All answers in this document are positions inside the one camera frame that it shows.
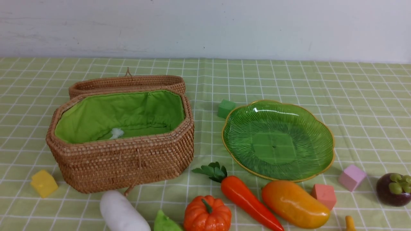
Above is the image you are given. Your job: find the pink cube block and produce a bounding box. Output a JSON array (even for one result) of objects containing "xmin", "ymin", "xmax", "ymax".
[{"xmin": 338, "ymin": 164, "xmax": 367, "ymax": 192}]

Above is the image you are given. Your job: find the wicker basket lid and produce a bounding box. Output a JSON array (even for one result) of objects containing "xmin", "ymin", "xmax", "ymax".
[{"xmin": 68, "ymin": 68, "xmax": 186, "ymax": 98}]

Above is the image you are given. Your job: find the orange yellow toy mango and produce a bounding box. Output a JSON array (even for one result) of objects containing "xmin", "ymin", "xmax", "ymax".
[{"xmin": 261, "ymin": 180, "xmax": 330, "ymax": 229}]

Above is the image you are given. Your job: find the yellow toy banana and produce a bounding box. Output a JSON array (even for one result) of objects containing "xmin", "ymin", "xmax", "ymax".
[{"xmin": 345, "ymin": 216, "xmax": 356, "ymax": 231}]

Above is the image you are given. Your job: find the green checkered tablecloth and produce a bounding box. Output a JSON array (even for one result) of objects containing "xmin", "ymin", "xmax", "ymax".
[{"xmin": 0, "ymin": 57, "xmax": 411, "ymax": 231}]

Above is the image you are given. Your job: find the white toy radish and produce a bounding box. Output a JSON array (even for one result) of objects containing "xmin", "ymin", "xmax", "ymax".
[{"xmin": 100, "ymin": 190, "xmax": 151, "ymax": 231}]

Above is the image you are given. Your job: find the orange toy carrot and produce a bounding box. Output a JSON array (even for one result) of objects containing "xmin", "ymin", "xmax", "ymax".
[{"xmin": 192, "ymin": 161, "xmax": 284, "ymax": 231}]

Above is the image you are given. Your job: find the yellow cube block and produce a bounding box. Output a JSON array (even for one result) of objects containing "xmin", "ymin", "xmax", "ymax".
[{"xmin": 30, "ymin": 169, "xmax": 58, "ymax": 198}]

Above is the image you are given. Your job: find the salmon red cube block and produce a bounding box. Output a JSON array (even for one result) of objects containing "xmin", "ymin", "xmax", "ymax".
[{"xmin": 310, "ymin": 183, "xmax": 337, "ymax": 210}]

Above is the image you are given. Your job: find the green cube block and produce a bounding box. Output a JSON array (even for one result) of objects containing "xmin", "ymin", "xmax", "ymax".
[{"xmin": 217, "ymin": 99, "xmax": 236, "ymax": 119}]

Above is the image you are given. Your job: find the green glass leaf plate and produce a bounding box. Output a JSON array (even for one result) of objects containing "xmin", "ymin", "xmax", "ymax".
[{"xmin": 222, "ymin": 100, "xmax": 336, "ymax": 183}]

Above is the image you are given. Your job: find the woven wicker basket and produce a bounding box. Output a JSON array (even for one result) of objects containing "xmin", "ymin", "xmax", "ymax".
[{"xmin": 46, "ymin": 87, "xmax": 194, "ymax": 193}]

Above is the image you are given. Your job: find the purple toy mangosteen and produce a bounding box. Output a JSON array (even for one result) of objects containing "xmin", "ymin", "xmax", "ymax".
[{"xmin": 376, "ymin": 173, "xmax": 411, "ymax": 207}]

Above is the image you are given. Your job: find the orange toy pumpkin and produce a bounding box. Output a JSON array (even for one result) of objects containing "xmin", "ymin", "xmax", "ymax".
[{"xmin": 183, "ymin": 195, "xmax": 232, "ymax": 231}]

